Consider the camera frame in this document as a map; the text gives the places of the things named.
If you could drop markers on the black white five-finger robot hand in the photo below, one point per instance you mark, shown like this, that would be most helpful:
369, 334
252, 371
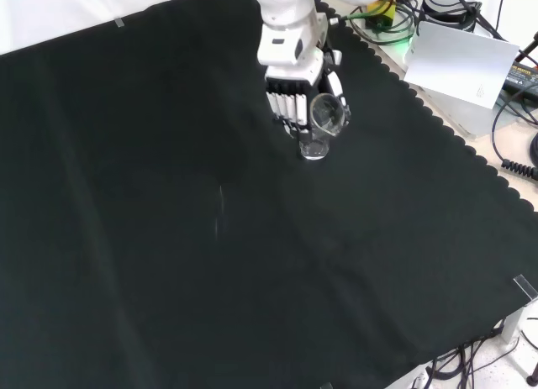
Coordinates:
281, 48

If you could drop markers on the clear glass beaker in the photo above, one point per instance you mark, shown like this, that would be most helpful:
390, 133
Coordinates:
314, 151
325, 116

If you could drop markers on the yellow stop button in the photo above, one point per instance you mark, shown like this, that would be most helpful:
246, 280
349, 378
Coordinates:
384, 13

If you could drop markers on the grey tape piece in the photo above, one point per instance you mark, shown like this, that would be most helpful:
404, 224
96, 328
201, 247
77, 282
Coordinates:
119, 22

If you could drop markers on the black bench cloth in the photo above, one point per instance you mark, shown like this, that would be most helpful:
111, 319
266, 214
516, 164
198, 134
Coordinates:
168, 238

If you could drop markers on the black power adapter yellow label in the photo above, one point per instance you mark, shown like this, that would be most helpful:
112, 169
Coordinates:
523, 76

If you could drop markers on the clear tape piece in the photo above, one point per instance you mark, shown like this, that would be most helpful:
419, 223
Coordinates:
525, 286

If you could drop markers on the white bench leg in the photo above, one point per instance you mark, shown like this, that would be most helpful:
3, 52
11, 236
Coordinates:
515, 324

